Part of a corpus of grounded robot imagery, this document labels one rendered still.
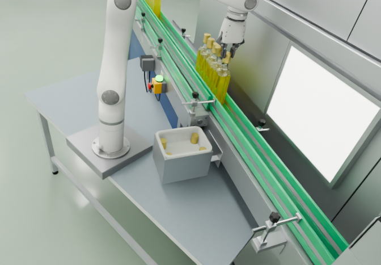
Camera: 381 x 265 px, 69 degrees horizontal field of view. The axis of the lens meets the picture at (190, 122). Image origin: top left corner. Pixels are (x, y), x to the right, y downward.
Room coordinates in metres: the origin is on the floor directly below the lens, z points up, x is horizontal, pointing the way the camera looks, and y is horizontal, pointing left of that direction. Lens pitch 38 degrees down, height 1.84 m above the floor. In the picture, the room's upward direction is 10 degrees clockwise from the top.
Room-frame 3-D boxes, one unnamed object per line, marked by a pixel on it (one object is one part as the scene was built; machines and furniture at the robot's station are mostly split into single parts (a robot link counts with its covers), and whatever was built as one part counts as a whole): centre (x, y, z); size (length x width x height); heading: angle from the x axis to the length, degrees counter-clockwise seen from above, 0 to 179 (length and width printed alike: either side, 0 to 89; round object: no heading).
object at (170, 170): (0.94, -0.01, 0.92); 0.27 x 0.17 x 0.15; 116
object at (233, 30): (1.19, -0.11, 1.45); 0.10 x 0.07 x 0.11; 116
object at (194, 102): (1.08, -0.02, 1.12); 0.17 x 0.03 x 0.12; 116
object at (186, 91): (1.89, 0.38, 1.09); 1.75 x 0.01 x 0.08; 26
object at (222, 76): (1.19, -0.11, 1.16); 0.06 x 0.06 x 0.21; 26
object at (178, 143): (0.93, 0.02, 0.97); 0.22 x 0.17 x 0.09; 116
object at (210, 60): (1.29, -0.06, 1.16); 0.06 x 0.06 x 0.21; 27
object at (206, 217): (1.57, 0.00, 0.73); 1.58 x 1.52 x 0.04; 54
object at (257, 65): (1.07, -0.32, 1.32); 0.90 x 0.03 x 0.34; 26
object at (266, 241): (0.50, -0.30, 1.07); 0.17 x 0.05 x 0.23; 116
